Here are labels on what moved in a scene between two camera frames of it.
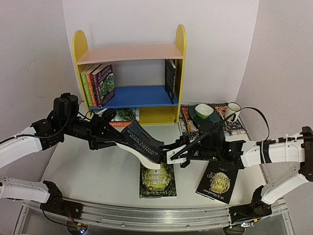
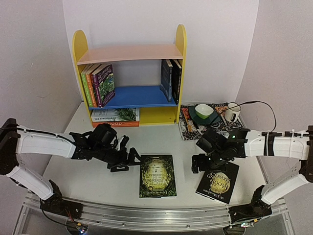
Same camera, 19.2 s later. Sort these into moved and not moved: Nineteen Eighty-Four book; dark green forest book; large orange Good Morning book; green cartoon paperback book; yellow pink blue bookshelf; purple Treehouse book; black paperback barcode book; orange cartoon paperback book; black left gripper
Moved: black paperback barcode book; black left gripper; Nineteen Eighty-Four book
Not moved: large orange Good Morning book; orange cartoon paperback book; green cartoon paperback book; dark green forest book; yellow pink blue bookshelf; purple Treehouse book
